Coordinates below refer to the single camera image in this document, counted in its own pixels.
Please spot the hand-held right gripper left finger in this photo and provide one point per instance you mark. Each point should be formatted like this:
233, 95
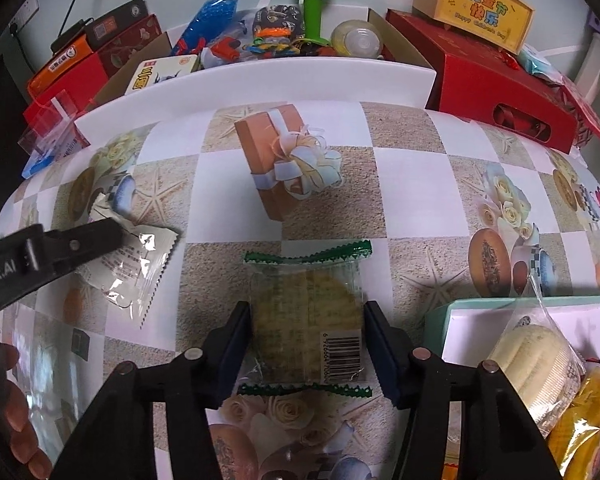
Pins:
232, 350

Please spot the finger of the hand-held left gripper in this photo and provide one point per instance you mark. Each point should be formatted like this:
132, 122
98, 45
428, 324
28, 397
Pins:
80, 245

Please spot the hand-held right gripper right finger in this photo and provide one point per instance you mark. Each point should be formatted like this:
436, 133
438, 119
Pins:
385, 355

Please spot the small white snack packet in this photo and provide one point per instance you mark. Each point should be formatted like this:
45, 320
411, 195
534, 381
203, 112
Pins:
130, 270

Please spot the clear green-edged cracker packet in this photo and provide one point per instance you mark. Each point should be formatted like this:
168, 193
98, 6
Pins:
305, 310

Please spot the white tray with teal rim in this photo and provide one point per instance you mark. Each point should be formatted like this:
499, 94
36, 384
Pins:
475, 330

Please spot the round cake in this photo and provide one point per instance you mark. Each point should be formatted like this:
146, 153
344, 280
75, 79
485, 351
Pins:
530, 355

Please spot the orange yellow snack packet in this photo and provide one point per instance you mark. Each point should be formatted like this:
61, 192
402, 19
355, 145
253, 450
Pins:
585, 420

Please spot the person's left hand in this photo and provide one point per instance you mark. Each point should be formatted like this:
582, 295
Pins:
15, 410

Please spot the blue white flat packet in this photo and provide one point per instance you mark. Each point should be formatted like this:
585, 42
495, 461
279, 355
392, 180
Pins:
55, 154

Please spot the clear plastic bags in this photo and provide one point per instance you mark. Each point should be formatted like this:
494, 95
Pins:
55, 120

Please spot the plain red box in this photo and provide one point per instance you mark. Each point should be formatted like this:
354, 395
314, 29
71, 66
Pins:
80, 80

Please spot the orange box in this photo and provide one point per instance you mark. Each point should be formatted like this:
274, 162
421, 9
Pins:
62, 60

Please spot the white yellow flat box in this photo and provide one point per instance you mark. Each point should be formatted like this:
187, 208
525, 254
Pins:
162, 72

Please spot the dark red patterned box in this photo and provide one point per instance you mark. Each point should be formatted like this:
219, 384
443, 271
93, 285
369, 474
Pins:
135, 42

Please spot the black power adapter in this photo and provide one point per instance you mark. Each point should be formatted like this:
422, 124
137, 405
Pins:
70, 32

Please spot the dark brown box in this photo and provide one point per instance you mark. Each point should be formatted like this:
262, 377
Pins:
120, 20

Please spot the red white toy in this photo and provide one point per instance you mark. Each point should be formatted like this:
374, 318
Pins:
222, 50

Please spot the blue water bottle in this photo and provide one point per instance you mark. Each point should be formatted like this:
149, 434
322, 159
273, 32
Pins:
207, 20

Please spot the white board panel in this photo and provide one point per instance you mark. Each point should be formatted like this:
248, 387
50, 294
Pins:
280, 80

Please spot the colourful small toys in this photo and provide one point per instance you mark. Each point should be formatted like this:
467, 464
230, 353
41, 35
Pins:
275, 47

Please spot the large red gift box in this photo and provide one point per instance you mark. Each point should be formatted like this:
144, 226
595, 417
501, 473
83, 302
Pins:
470, 80

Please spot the dark patterned pouch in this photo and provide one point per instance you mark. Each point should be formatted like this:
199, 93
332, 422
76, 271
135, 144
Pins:
277, 17

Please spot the brown cardboard box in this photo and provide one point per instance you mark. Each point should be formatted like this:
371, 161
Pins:
405, 40

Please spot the red patterned box with lid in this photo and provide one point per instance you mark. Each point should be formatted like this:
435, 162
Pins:
587, 110

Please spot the clear round jar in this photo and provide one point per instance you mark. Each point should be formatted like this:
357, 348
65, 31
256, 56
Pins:
357, 37

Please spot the blue tissue pack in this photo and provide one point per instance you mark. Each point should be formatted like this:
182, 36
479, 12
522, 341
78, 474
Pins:
535, 62

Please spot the green dumbbell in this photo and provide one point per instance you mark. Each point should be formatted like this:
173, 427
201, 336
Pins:
312, 10

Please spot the white wall socket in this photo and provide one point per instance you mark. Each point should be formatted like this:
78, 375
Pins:
27, 10

